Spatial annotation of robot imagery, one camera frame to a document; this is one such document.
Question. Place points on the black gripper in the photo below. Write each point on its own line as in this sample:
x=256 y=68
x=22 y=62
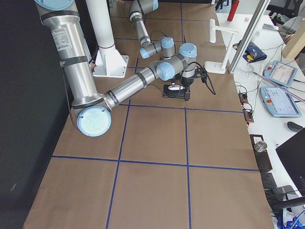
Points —
x=188 y=82

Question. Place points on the white computer mouse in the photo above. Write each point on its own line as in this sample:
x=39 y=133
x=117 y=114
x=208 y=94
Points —
x=175 y=88

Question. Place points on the black pad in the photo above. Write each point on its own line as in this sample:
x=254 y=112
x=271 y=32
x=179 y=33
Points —
x=172 y=94

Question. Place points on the black computer mouse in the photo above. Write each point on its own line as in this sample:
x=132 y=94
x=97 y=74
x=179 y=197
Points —
x=294 y=127

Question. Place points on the orange black electronics board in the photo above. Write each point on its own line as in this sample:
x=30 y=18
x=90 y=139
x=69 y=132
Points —
x=247 y=108

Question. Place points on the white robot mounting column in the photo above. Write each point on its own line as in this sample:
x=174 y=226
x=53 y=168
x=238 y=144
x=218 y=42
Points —
x=109 y=62

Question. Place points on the blue space pattern pouch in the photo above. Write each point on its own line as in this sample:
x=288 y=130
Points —
x=253 y=53

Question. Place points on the metal cup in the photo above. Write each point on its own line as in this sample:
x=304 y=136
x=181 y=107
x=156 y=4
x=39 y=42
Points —
x=260 y=146

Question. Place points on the near teach pendant tablet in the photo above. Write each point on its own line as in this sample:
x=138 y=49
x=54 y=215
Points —
x=279 y=103

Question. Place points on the teach pendant tablet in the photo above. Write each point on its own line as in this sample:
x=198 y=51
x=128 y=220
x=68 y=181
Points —
x=279 y=103
x=280 y=73

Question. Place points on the red bottle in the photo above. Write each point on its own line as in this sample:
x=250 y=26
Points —
x=234 y=6

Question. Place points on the far teach pendant tablet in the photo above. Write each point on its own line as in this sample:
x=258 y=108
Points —
x=280 y=73

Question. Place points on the black monitor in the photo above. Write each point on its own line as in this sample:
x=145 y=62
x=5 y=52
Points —
x=292 y=155

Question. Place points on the aluminium frame post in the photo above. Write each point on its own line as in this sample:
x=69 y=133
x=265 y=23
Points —
x=258 y=13

